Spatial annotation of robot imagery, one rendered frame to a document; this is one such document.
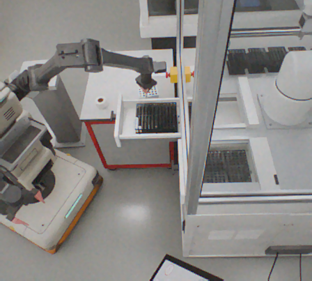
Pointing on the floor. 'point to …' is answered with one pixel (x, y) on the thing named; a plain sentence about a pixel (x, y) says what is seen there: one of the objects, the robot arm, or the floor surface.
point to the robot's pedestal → (59, 113)
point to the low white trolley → (154, 149)
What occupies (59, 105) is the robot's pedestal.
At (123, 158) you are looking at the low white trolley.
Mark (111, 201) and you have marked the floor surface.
